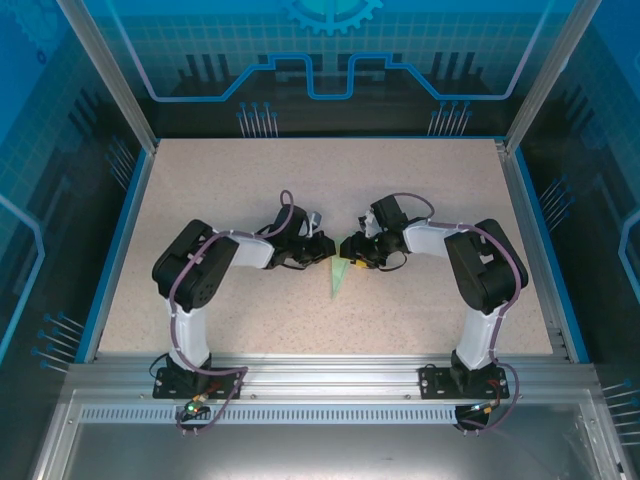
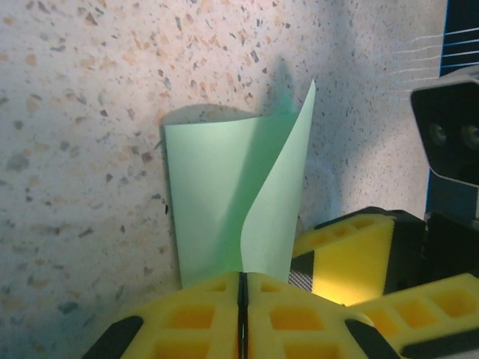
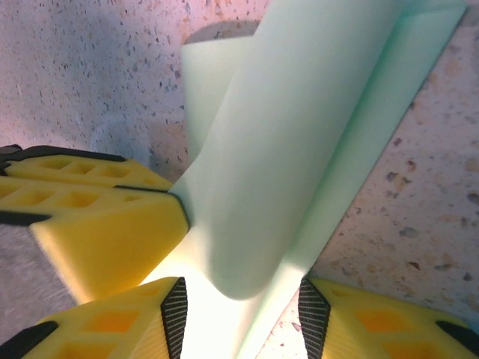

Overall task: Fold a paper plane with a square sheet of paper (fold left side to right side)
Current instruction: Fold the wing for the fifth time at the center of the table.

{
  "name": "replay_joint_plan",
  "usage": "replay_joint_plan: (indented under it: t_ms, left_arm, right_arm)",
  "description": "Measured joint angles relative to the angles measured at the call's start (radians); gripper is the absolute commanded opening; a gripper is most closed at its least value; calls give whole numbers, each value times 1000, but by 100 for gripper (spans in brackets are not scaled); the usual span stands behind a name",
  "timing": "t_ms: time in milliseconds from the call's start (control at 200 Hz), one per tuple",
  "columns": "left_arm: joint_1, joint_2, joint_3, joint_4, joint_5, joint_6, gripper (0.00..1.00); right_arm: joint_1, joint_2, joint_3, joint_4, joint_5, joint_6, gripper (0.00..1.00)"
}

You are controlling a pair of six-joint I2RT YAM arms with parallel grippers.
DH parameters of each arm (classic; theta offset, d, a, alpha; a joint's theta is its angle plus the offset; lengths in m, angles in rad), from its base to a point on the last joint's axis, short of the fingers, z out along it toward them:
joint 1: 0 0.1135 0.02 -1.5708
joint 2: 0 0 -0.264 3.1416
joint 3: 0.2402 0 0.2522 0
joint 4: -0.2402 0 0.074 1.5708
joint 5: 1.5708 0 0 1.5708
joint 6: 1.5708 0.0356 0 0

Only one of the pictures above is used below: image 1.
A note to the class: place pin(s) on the grey metal sheet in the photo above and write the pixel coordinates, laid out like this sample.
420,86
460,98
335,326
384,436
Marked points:
320,455

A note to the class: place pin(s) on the blue gear graphic panel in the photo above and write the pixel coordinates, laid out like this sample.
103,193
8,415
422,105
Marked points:
320,50

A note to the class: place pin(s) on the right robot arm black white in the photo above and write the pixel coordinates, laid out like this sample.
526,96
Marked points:
485,270

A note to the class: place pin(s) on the aluminium frame rail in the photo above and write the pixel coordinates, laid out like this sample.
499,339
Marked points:
330,375

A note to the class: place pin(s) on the aluminium corner post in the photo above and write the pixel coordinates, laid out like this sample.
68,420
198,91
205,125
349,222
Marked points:
114,75
545,75

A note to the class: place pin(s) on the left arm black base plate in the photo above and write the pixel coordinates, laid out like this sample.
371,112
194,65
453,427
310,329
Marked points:
161,387

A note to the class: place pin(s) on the blue table edge strip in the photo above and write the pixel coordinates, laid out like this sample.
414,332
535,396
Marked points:
548,250
119,250

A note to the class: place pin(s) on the light green cloth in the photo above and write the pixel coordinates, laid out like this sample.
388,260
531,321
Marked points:
338,280

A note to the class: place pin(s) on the blue circuit graphic side panel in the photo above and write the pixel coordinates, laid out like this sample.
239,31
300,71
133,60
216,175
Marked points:
40,200
600,200

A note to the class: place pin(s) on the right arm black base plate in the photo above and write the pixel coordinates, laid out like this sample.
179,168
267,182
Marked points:
430,382

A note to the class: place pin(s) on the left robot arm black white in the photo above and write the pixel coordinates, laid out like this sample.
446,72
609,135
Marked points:
190,270

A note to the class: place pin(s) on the aluminium side rail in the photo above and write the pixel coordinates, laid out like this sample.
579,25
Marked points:
513,175

